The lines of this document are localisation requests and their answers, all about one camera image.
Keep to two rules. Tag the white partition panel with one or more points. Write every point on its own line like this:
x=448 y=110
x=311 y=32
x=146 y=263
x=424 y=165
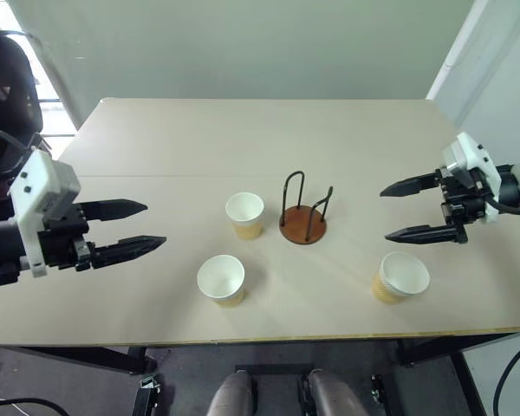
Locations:
x=485 y=65

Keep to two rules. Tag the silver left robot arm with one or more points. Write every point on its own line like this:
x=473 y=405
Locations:
x=4 y=251

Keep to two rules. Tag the black office chair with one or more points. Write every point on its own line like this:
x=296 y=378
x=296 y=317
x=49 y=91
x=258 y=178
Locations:
x=8 y=86

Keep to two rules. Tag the black stand bracket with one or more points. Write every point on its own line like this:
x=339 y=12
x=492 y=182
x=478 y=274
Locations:
x=147 y=394
x=380 y=388

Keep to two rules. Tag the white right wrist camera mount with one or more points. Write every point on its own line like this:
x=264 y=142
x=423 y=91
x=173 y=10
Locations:
x=474 y=158

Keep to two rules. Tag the dark rounded robot foot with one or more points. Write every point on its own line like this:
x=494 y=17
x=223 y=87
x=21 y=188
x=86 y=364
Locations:
x=232 y=396
x=331 y=394

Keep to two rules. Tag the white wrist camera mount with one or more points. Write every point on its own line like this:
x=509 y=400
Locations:
x=32 y=182
x=474 y=158

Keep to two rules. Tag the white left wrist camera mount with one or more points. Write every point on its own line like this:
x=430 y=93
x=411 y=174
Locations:
x=32 y=182

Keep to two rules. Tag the tan paper cup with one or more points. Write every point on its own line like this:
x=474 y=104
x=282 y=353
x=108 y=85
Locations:
x=221 y=277
x=245 y=210
x=405 y=273

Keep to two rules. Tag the bright window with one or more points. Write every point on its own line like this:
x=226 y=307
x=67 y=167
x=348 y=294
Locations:
x=47 y=86

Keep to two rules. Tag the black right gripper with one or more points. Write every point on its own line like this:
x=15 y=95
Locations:
x=463 y=206

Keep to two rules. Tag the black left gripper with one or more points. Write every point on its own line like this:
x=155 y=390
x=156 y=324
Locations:
x=63 y=242

